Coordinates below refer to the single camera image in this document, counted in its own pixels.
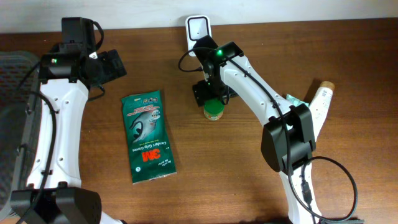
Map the green lid jar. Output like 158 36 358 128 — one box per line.
203 99 224 121

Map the mint green tissue pack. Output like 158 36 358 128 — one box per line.
285 94 310 107

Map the green 3M gloves packet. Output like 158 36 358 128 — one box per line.
121 90 177 184

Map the white bamboo print tube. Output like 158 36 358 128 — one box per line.
309 81 335 141

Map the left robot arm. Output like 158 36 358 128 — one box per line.
10 17 126 223

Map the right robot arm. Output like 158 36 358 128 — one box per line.
192 35 321 223

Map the white barcode scanner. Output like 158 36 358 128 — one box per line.
185 15 212 50

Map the grey plastic mesh basket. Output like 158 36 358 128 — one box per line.
1 51 38 220

